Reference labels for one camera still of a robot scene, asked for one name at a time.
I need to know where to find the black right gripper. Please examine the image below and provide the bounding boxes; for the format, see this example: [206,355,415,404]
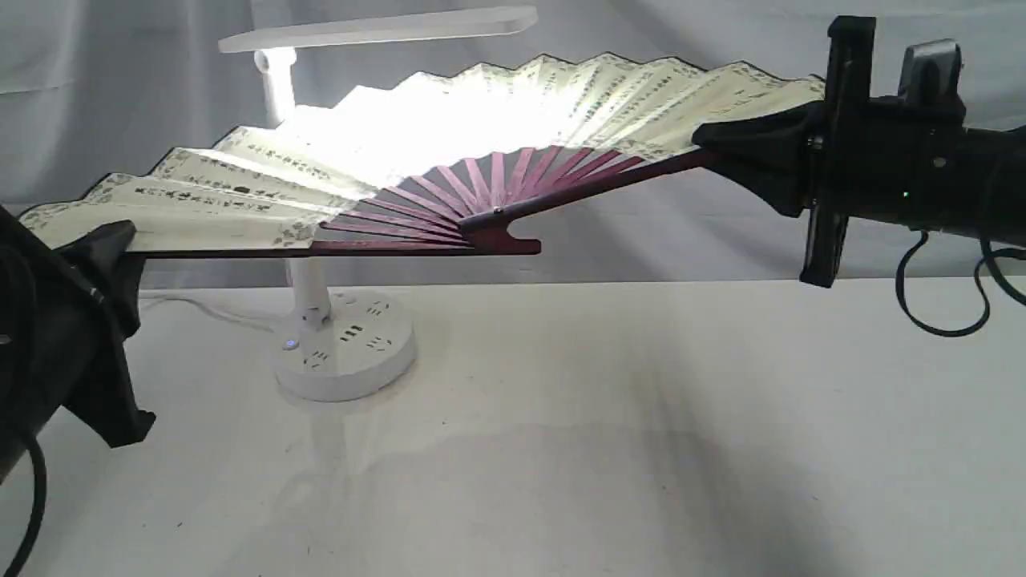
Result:
[692,16,975,289]

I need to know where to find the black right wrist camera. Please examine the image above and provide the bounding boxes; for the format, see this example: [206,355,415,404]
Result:
[897,38,963,108]

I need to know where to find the white lamp power cable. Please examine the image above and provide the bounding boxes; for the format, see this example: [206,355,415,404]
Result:
[139,293,283,331]

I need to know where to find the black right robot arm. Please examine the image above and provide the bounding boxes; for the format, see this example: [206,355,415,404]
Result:
[693,15,1024,289]

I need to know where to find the white desk lamp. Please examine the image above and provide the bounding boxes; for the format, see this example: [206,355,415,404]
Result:
[218,1,538,402]

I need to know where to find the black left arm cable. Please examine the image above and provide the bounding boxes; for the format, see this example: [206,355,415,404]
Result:
[0,433,49,577]

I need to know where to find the grey backdrop curtain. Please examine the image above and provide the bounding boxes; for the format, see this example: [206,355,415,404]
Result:
[1,1,1025,286]

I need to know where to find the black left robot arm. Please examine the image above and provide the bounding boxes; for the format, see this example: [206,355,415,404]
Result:
[1,211,156,475]

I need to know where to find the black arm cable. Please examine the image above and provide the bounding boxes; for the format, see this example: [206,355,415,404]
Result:
[894,228,1026,339]
[0,433,49,577]

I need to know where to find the cream paper folding fan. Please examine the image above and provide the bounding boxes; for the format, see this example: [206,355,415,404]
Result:
[18,54,825,258]

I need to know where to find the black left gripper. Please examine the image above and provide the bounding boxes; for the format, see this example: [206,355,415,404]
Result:
[2,220,156,450]

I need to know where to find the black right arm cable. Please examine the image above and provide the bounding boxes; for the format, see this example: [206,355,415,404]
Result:
[894,228,1026,339]

